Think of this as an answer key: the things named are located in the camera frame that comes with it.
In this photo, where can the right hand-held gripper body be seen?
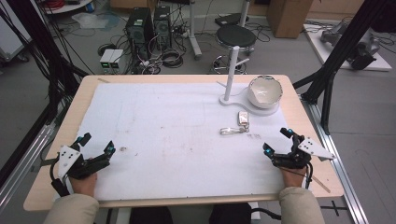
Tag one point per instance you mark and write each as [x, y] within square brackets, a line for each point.
[297, 158]

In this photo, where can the white board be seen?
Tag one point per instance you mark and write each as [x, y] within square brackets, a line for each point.
[378, 63]

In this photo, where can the cardboard box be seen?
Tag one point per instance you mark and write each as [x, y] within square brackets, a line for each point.
[288, 17]

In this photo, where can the aluminium rail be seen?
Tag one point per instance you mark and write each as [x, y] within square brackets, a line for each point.
[339, 168]
[28, 155]

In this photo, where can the black round stool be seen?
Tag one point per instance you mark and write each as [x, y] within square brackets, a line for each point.
[236, 35]

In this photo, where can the clear plastic sheet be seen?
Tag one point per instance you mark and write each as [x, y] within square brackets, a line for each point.
[91, 20]

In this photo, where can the white desk leg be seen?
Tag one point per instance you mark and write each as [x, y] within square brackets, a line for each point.
[193, 28]
[244, 12]

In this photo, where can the person's leg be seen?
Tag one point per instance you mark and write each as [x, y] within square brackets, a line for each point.
[151, 216]
[230, 214]

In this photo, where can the white foam mat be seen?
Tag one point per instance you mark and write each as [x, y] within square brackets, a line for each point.
[171, 155]

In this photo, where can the grey machine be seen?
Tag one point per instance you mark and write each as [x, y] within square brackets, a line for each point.
[362, 46]

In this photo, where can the person's left hand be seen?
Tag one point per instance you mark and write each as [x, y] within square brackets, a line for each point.
[84, 186]

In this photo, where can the black computer tower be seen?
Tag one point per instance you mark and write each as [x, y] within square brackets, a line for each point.
[162, 26]
[138, 26]

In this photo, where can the black flat case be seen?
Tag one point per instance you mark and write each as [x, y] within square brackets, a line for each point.
[229, 19]

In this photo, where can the white hook stand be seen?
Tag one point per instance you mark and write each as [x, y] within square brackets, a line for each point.
[232, 77]

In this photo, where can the thin wooden strip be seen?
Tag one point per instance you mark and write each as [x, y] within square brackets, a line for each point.
[321, 184]

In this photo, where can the white bowl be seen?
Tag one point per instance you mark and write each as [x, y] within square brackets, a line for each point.
[264, 93]

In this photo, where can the black metal frame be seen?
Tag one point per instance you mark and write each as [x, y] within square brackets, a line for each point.
[345, 43]
[37, 34]

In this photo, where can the person's right hand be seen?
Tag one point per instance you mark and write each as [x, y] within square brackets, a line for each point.
[294, 179]

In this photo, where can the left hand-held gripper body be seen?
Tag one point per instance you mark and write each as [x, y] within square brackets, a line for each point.
[69, 161]

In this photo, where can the white power supply box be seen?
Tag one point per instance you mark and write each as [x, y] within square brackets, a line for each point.
[117, 59]
[106, 59]

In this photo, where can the white round table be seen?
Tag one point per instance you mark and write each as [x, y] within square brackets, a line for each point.
[68, 6]

